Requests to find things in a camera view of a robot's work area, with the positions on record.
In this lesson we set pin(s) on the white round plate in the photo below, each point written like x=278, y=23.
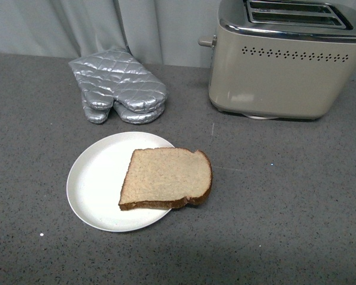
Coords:
x=95, y=181

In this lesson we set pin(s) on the beige two-slot toaster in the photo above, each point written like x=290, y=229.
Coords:
x=280, y=59

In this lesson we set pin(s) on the grey curtain backdrop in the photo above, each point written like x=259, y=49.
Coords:
x=155, y=32

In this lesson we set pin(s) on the slice of brown bread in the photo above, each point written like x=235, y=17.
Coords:
x=165, y=178

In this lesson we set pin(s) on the silver quilted oven mitt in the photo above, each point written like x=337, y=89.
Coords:
x=114, y=79

